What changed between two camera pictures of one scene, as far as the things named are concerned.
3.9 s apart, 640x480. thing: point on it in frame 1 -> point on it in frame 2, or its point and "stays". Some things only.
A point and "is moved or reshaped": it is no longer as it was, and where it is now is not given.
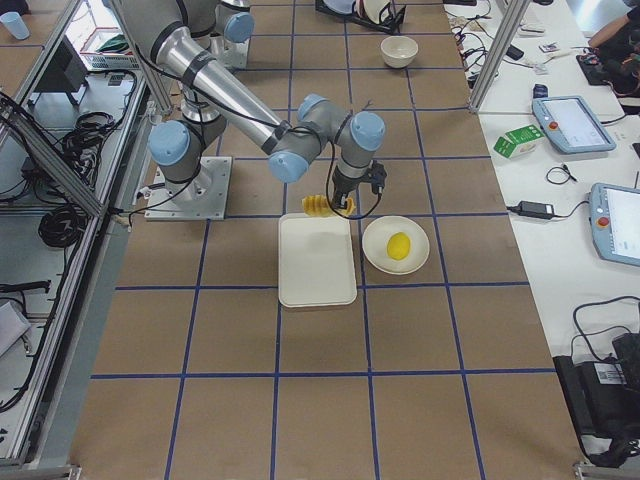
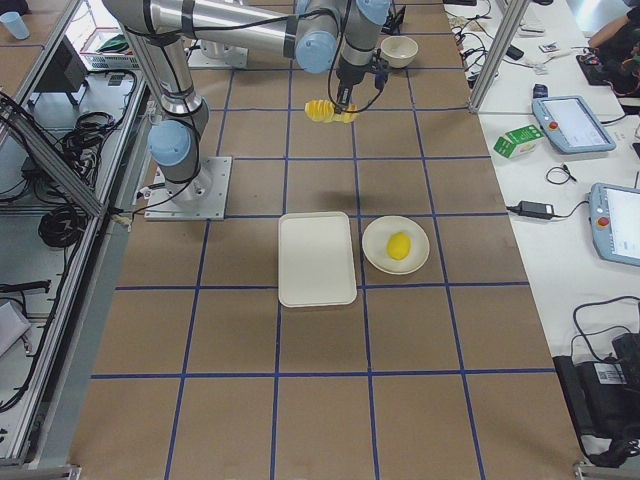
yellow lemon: [398, 245] stays
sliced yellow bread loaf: [318, 205] is moved or reshaped
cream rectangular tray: [316, 261] stays
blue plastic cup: [16, 25] stays
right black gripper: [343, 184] -> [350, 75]
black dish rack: [390, 22] stays
